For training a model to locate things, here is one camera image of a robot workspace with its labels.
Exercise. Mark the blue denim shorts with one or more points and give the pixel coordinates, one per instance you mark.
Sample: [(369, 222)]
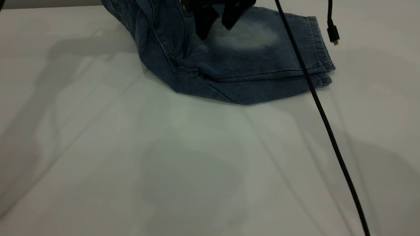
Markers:
[(250, 63)]

